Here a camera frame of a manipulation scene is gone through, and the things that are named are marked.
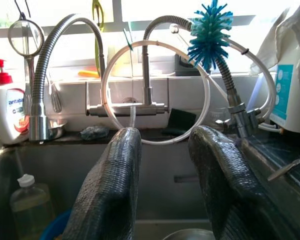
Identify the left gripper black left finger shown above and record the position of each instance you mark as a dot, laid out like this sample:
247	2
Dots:
107	187

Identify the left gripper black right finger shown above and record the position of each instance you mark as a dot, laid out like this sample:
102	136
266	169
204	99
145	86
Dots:
227	187

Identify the grey blue scrub pad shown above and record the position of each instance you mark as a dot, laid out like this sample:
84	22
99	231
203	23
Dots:
93	133

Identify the stainless steel sink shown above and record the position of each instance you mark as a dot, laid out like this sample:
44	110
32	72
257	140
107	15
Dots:
160	162

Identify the metal fork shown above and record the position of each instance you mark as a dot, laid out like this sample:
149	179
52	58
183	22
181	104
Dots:
287	168

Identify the blue plastic bowl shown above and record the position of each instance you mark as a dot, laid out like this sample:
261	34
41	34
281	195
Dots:
53	227

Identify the clear glass measuring cup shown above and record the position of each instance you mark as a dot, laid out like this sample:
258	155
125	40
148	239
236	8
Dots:
216	117

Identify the small steel dish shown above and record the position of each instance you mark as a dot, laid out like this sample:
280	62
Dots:
58	127

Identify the clear dish liquid bottle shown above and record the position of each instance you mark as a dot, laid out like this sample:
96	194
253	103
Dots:
30	207

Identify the dark green sponge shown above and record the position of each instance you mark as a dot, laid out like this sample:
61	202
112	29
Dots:
181	120

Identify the small metal whisk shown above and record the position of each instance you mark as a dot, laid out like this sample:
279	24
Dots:
56	103

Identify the white water purifier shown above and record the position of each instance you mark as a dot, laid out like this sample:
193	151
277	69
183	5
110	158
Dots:
297	105

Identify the flexible steel gooseneck faucet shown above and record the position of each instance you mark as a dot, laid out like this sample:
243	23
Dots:
38	100

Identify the steel tap with valve spout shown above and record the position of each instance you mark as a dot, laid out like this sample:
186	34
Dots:
147	82

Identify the orange yellow plastic item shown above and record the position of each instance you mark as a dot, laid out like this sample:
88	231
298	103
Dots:
88	74

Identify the white soap bottle red pump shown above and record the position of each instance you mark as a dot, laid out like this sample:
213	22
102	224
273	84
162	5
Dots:
5	112

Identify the small black box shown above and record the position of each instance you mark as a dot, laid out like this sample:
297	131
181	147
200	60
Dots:
182	67

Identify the blue bottle brush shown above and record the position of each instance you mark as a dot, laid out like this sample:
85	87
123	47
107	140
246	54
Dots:
207	40

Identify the yellow green hanging tool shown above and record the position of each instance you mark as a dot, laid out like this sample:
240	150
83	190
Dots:
101	22

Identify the white towel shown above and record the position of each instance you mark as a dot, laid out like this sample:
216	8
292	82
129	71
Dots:
290	30

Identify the round metal mesh strainer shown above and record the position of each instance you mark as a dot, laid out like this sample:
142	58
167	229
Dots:
25	37

